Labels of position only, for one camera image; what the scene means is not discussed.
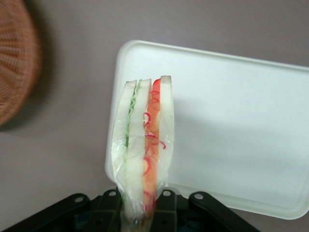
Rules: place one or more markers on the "triangle sandwich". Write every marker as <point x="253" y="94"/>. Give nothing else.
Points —
<point x="138" y="145"/>

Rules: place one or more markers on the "white rectangular plastic tray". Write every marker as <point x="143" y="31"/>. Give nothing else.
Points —
<point x="229" y="120"/>

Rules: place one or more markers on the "brown round wicker basket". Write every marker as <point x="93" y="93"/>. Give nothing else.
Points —
<point x="17" y="60"/>

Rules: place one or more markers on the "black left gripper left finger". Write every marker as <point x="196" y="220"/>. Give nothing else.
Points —
<point x="91" y="212"/>

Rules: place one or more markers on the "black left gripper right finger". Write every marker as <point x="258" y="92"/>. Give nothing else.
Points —
<point x="193" y="215"/>

